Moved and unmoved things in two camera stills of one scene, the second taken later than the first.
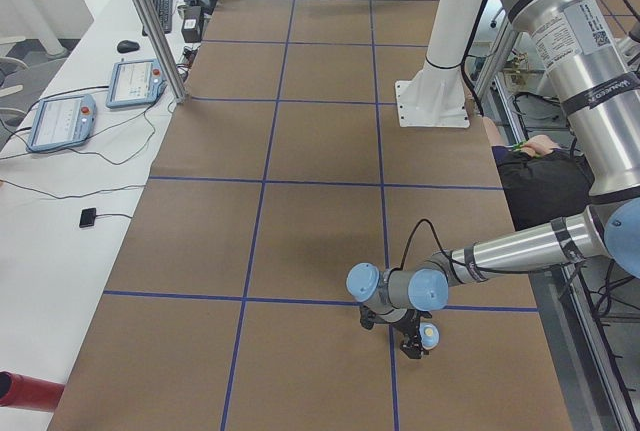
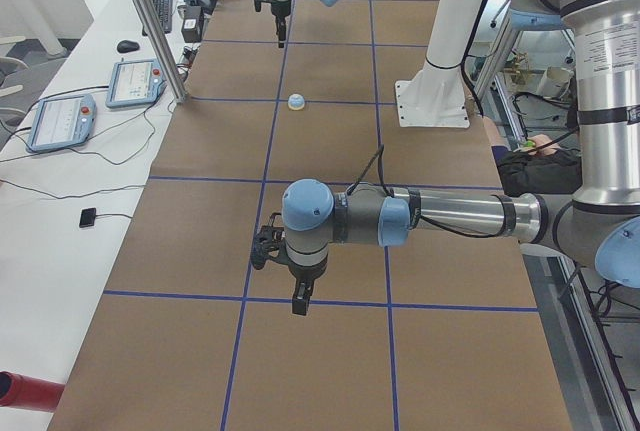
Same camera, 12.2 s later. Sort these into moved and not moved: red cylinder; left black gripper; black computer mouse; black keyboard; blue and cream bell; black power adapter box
Moved: left black gripper; blue and cream bell
Not moved: red cylinder; black computer mouse; black power adapter box; black keyboard
